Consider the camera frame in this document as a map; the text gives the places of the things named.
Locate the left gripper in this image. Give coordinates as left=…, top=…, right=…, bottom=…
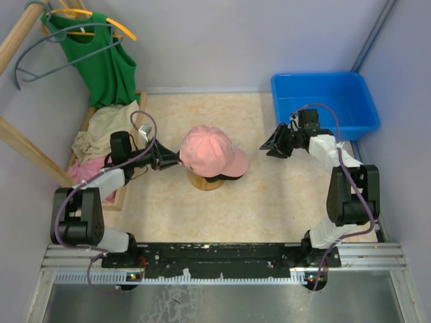
left=127, top=136, right=182, bottom=170

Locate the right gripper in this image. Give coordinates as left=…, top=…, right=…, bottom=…
left=260, top=123, right=302, bottom=159

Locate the pink cap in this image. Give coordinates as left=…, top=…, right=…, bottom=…
left=179, top=125, right=250, bottom=178

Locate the wooden hat stand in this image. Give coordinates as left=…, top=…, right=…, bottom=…
left=187, top=171, right=225, bottom=192

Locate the black baseball cap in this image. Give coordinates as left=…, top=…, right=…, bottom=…
left=204, top=174, right=242, bottom=183

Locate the wooden clothes rack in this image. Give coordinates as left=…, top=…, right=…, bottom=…
left=1, top=1, right=147, bottom=211

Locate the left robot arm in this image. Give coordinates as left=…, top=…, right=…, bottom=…
left=51, top=131, right=179, bottom=267

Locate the cream cloth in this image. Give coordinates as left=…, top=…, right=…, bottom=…
left=72, top=100, right=139, bottom=163

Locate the pink cloth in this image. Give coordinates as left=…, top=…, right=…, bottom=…
left=67, top=157, right=104, bottom=184

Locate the blue plastic bin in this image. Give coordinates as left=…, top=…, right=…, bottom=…
left=271, top=72, right=380, bottom=141

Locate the green tank top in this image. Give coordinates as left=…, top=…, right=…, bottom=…
left=53, top=16, right=139, bottom=108

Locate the grey-blue hanger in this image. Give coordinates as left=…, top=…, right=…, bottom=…
left=10, top=1, right=129, bottom=90

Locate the yellow hanger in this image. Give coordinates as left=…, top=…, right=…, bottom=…
left=42, top=0, right=138, bottom=42

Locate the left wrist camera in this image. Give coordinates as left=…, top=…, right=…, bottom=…
left=138, top=124, right=152, bottom=142

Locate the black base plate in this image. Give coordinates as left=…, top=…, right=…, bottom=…
left=102, top=241, right=325, bottom=279

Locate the aluminium frame rail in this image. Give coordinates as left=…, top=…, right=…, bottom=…
left=41, top=243, right=407, bottom=290

